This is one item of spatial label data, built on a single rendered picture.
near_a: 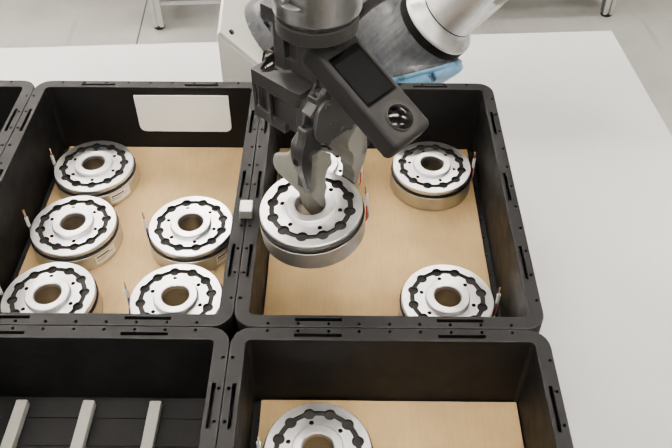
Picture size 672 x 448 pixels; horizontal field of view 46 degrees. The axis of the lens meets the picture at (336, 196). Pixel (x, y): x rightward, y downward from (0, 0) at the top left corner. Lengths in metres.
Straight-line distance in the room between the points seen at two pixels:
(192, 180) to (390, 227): 0.27
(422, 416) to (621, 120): 0.77
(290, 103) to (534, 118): 0.77
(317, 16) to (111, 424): 0.46
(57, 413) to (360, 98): 0.45
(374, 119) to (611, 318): 0.56
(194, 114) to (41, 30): 2.07
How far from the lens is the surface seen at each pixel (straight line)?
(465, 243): 0.98
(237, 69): 1.17
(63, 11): 3.21
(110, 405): 0.86
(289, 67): 0.71
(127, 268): 0.97
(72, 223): 1.01
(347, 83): 0.66
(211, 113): 1.07
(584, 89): 1.50
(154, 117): 1.09
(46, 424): 0.87
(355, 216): 0.75
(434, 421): 0.82
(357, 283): 0.92
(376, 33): 1.14
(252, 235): 0.84
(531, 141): 1.35
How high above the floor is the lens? 1.53
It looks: 44 degrees down
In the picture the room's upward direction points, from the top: straight up
